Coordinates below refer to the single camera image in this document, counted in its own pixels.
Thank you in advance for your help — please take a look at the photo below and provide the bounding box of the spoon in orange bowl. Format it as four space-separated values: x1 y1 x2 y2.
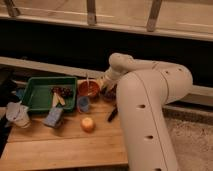
86 73 90 96

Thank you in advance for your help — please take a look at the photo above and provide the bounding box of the white crumpled cloth cup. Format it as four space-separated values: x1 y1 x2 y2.
6 102 30 128

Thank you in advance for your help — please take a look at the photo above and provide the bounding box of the blue cup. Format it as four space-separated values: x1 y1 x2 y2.
77 96 89 113

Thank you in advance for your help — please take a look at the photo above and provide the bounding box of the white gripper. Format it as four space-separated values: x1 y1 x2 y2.
100 69 117 90

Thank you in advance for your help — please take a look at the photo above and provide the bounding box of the orange apple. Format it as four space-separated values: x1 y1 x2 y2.
80 117 95 133

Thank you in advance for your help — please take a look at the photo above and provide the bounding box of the blue sponge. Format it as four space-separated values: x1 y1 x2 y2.
43 107 63 128

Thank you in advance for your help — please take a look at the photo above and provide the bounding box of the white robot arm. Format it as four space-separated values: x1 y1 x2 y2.
103 53 193 171

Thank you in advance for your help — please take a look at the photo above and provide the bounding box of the green plastic tray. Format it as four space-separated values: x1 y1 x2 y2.
22 76 77 114

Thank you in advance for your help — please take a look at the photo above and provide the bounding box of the purple bowl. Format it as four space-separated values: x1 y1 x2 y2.
100 85 117 101

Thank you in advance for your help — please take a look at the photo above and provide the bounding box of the orange bowl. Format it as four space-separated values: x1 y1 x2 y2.
78 81 100 98

